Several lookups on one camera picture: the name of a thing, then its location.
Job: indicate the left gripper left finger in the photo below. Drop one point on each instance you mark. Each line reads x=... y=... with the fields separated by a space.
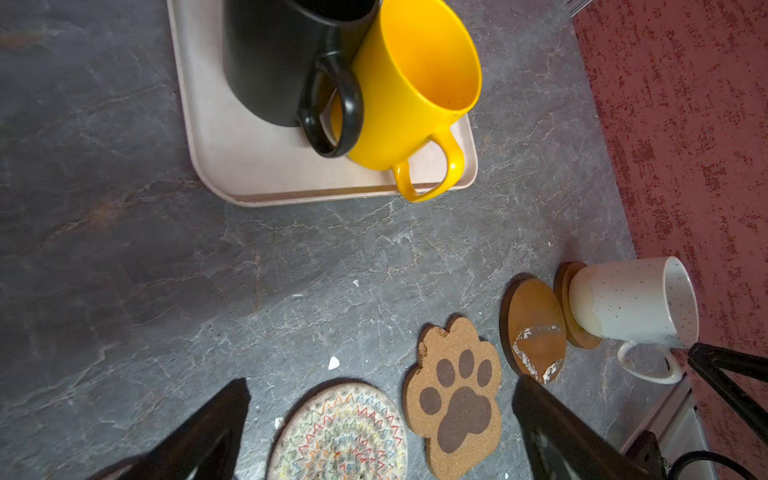
x=205 y=446

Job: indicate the paw shaped cork coaster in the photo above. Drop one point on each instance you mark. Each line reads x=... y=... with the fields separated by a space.
x=450 y=398

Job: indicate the brown round coaster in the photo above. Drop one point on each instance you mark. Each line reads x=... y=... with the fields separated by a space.
x=575 y=334

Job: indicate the multicolour woven coaster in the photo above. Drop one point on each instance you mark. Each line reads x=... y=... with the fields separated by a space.
x=348 y=431

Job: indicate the dark brown glossy coaster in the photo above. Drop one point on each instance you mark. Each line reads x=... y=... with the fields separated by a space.
x=533 y=329

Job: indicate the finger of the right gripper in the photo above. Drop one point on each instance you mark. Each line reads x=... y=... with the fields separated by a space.
x=712 y=362

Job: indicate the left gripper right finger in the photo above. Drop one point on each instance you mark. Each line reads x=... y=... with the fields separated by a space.
x=559 y=445

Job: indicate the black mug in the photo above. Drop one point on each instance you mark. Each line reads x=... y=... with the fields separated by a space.
x=290 y=63

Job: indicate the beige serving tray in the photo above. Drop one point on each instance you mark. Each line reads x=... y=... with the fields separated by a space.
x=251 y=162

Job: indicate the white speckled mug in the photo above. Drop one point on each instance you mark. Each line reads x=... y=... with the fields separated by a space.
x=648 y=301

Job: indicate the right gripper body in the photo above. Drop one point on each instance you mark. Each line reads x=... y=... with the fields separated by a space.
x=645 y=458

